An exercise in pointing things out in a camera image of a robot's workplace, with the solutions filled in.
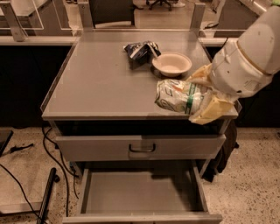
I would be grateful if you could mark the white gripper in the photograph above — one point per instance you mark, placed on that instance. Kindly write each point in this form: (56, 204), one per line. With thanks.
(236, 70)

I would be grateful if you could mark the green white 7up can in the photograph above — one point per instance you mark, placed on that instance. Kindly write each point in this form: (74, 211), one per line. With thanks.
(180, 96)

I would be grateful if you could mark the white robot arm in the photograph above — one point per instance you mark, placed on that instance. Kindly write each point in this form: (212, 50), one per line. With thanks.
(260, 44)

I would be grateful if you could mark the grey top drawer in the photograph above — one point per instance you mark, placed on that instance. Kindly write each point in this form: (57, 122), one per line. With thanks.
(116, 148)

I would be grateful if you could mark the grey drawer cabinet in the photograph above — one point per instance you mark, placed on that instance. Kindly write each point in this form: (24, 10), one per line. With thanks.
(99, 93)

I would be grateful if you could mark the grey open middle drawer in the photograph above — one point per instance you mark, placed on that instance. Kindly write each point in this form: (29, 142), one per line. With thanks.
(156, 196)

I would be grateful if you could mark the white bowl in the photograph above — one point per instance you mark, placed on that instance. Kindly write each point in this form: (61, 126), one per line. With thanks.
(172, 64)

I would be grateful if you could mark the blue crumpled chip bag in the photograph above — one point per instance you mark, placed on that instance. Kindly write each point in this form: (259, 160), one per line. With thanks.
(142, 51)

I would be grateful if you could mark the black office chair base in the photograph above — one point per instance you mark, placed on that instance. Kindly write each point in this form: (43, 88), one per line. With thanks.
(168, 3)

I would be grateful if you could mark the black bar on floor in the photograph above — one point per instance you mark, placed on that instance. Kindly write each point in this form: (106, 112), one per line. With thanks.
(53, 177)

